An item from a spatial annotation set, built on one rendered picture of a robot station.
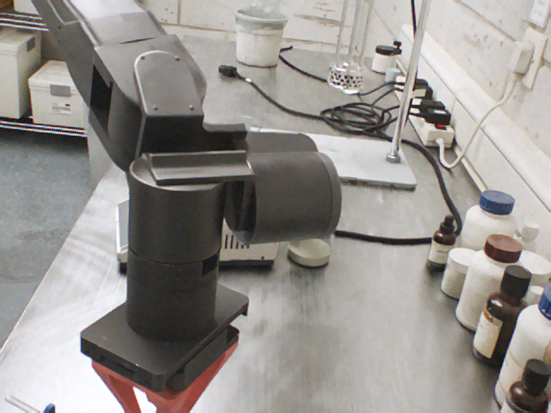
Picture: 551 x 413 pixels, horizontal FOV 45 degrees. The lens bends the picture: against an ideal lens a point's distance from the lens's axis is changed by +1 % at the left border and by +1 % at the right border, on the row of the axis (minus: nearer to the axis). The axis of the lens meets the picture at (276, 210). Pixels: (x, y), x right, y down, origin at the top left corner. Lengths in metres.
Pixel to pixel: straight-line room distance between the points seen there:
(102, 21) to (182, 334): 0.21
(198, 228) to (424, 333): 0.46
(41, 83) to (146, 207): 2.62
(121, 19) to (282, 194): 0.16
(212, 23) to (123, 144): 2.80
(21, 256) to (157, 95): 1.95
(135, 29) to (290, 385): 0.39
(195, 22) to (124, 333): 2.86
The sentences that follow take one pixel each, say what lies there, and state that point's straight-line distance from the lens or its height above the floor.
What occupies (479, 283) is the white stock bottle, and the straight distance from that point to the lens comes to 0.80.
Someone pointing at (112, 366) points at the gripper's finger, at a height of 0.91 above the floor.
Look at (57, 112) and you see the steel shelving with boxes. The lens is 3.02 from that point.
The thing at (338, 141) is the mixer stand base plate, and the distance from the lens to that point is 1.30.
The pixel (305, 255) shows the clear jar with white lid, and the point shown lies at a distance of 0.86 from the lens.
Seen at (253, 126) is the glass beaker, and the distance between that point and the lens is 0.87.
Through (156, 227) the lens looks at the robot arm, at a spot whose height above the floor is 1.01.
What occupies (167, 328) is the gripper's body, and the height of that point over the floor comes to 0.95.
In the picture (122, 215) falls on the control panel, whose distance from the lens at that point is 0.89.
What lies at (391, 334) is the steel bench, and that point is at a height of 0.75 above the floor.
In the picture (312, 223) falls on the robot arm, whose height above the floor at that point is 1.01.
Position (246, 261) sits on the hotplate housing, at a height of 0.76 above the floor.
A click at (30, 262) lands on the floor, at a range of 2.30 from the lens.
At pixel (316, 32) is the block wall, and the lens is 3.23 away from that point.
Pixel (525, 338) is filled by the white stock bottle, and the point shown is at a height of 0.84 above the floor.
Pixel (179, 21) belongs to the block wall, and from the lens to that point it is 3.25.
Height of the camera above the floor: 1.20
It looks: 26 degrees down
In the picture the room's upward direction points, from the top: 7 degrees clockwise
